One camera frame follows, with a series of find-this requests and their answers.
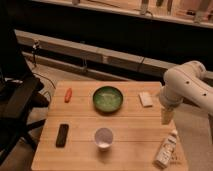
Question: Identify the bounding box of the white plastic bottle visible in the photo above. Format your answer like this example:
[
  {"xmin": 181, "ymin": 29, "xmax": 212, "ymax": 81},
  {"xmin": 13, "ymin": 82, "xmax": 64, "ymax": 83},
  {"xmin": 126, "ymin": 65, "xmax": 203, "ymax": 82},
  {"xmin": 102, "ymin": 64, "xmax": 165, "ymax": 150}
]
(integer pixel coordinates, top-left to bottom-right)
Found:
[{"xmin": 155, "ymin": 130, "xmax": 178, "ymax": 168}]

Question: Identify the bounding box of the black office chair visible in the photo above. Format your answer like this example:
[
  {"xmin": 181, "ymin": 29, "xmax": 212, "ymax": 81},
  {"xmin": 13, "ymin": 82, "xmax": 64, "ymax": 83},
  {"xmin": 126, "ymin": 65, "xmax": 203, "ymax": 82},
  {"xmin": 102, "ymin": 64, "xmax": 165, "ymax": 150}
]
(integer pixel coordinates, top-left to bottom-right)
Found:
[{"xmin": 0, "ymin": 0, "xmax": 50, "ymax": 164}]

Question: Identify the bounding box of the black remote control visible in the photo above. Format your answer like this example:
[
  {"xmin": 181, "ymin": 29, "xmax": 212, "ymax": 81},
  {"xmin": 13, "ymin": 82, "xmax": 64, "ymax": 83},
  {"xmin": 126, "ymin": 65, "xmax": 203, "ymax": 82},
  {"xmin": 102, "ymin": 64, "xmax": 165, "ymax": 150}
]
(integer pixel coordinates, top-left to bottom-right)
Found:
[{"xmin": 56, "ymin": 124, "xmax": 69, "ymax": 148}]

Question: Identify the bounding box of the wooden table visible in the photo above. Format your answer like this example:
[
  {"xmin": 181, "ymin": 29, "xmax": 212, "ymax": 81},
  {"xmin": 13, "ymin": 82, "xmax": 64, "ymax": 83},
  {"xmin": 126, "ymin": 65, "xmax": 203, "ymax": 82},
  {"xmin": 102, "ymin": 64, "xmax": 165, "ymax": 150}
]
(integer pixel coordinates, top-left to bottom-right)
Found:
[{"xmin": 32, "ymin": 81, "xmax": 188, "ymax": 171}]

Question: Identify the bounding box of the black cable on floor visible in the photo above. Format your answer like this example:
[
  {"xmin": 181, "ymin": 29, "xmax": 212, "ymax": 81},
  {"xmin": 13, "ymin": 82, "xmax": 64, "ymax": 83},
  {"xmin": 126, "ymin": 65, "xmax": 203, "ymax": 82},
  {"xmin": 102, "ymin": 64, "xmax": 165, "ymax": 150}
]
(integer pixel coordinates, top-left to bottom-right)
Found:
[{"xmin": 32, "ymin": 71, "xmax": 57, "ymax": 90}]

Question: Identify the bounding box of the orange carrot toy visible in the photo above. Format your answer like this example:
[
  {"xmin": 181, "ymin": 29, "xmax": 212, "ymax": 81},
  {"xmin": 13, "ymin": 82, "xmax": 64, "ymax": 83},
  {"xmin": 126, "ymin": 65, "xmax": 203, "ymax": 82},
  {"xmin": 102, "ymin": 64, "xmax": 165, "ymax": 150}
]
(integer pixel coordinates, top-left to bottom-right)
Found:
[{"xmin": 64, "ymin": 88, "xmax": 72, "ymax": 103}]

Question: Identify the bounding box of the green ceramic bowl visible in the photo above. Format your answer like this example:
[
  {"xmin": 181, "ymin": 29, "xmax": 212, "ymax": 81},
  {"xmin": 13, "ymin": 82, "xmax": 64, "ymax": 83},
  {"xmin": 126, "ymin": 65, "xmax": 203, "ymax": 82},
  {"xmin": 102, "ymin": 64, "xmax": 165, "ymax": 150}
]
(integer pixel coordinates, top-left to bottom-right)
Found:
[{"xmin": 93, "ymin": 86, "xmax": 123, "ymax": 113}]

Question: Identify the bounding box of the white sponge block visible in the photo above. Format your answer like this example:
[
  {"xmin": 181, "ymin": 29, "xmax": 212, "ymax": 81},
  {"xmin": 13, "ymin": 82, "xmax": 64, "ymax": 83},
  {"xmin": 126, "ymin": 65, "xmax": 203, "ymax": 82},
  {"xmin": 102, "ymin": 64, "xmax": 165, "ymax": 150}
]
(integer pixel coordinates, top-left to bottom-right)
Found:
[{"xmin": 139, "ymin": 92, "xmax": 153, "ymax": 107}]

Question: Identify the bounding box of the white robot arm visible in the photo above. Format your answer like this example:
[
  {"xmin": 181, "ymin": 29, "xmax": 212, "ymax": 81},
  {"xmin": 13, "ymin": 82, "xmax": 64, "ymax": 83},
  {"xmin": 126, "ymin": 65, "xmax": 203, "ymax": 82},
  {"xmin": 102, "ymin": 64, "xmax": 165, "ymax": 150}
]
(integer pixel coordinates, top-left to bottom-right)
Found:
[{"xmin": 159, "ymin": 61, "xmax": 213, "ymax": 125}]

